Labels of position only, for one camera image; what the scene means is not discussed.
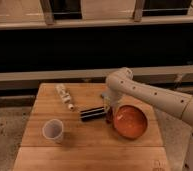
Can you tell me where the black striped rectangular block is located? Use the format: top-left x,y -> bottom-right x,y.
80,107 -> 106,122

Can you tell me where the orange ceramic bowl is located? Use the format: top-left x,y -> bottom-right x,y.
113,105 -> 148,139

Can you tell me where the wooden shelf rail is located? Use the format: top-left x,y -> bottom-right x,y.
0,65 -> 193,81

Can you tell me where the dark red dried pepper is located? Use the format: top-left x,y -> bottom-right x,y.
106,108 -> 113,123

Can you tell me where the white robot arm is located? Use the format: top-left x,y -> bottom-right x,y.
105,67 -> 193,171

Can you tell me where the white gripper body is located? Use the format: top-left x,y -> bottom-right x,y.
103,93 -> 122,112

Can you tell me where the white tube bottle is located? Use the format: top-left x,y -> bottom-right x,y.
56,84 -> 75,111

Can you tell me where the clear plastic cup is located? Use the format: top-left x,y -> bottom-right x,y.
42,119 -> 64,143

